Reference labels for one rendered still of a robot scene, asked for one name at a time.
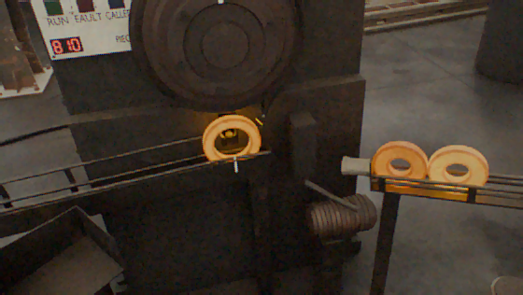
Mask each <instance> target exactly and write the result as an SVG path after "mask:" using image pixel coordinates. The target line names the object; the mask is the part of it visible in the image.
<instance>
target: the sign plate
mask: <svg viewBox="0 0 523 295"><path fill-rule="evenodd" d="M30 1H31V3H32V6H33V8H34V10H35V16H36V18H37V20H38V23H39V25H40V30H41V32H42V35H43V36H44V39H45V41H46V44H47V48H48V51H49V55H50V56H51V59H52V60H58V59H64V58H71V57H77V56H90V55H95V54H102V53H108V52H114V51H126V50H132V47H131V44H130V40H129V33H128V20H129V12H130V7H131V0H122V1H123V4H124V7H120V8H112V9H110V6H109V0H92V5H93V10H92V11H84V12H79V9H78V2H77V0H59V3H60V6H61V9H62V13H63V14H56V15H49V14H48V12H47V10H46V6H45V3H44V2H46V1H54V0H30ZM72 39H76V40H73V45H72V42H71V40H72ZM77 40H78V42H77ZM53 41H58V42H60V44H61V46H60V47H59V48H56V47H57V46H59V43H58V42H56V43H54V45H55V47H53V45H52V43H53ZM68 41H69V44H70V46H71V50H70V48H69V46H68ZM73 46H74V48H75V49H78V46H80V50H79V51H74V50H73ZM55 48H56V49H57V51H61V48H62V49H63V51H62V52H61V53H57V52H56V51H55Z"/></svg>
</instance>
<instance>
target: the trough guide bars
mask: <svg viewBox="0 0 523 295"><path fill-rule="evenodd" d="M391 167H392V168H402V169H409V168H411V166H409V165H400V164H392V163H391ZM445 170H446V172H447V173H448V174H458V175H465V174H468V173H469V172H467V171H459V170H450V169H445ZM488 177H489V178H498V179H514V180H521V181H523V176H509V175H500V174H488ZM374 178H378V179H374ZM386 179H392V180H400V181H407V182H414V183H421V184H409V183H402V182H395V181H387V180H386ZM498 179H488V180H487V182H486V183H488V184H503V185H512V186H519V187H523V183H522V182H515V181H506V180H498ZM372 183H378V192H379V193H386V184H388V185H395V186H402V187H408V188H416V189H429V190H443V191H449V192H456V193H463V194H467V197H466V203H467V204H475V199H476V194H477V195H484V196H491V197H499V198H504V199H512V200H523V195H516V194H523V190H512V189H505V188H497V187H490V186H482V185H475V184H460V183H452V182H444V181H438V180H429V179H423V178H407V177H400V176H386V175H379V174H372ZM423 184H435V185H443V186H449V187H457V188H464V189H452V188H445V187H438V186H431V185H423ZM480 190H493V191H500V192H508V193H514V194H501V193H494V192H487V191H480Z"/></svg>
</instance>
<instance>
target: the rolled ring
mask: <svg viewBox="0 0 523 295"><path fill-rule="evenodd" d="M229 128H239V129H242V130H244V131H245V132H246V133H248V134H249V143H248V145H247V147H246V148H244V150H243V151H242V152H240V153H237V154H233V155H225V154H222V153H219V152H218V151H217V150H216V149H215V148H214V140H215V138H216V137H217V136H218V135H219V133H221V132H223V131H224V130H226V129H229ZM203 144H204V153H205V155H206V157H207V158H208V159H209V160H210V161H212V160H216V159H221V158H231V157H234V156H239V155H244V154H249V153H258V152H259V148H260V145H261V137H260V134H259V130H258V128H257V127H256V125H255V124H254V123H253V122H252V121H251V120H250V119H247V118H245V117H243V116H239V115H227V116H224V117H221V118H219V119H215V120H214V121H213V122H212V123H210V124H209V125H208V128H206V130H205V133H204V138H203Z"/></svg>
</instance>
